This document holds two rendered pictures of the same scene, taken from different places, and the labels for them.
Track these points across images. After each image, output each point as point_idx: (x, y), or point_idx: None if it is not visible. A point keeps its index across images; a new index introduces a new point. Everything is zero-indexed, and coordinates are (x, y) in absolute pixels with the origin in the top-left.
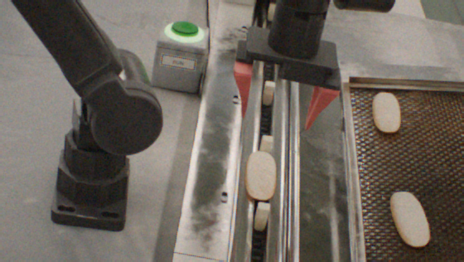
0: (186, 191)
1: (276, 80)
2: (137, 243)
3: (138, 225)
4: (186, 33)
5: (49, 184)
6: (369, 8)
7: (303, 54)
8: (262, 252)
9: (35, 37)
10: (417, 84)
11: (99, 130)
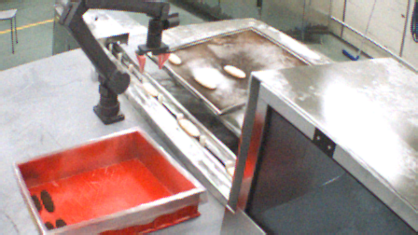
0: (136, 100)
1: (129, 64)
2: (132, 120)
3: (127, 116)
4: None
5: (95, 117)
6: (173, 27)
7: (159, 46)
8: (167, 108)
9: (51, 82)
10: (175, 48)
11: (116, 88)
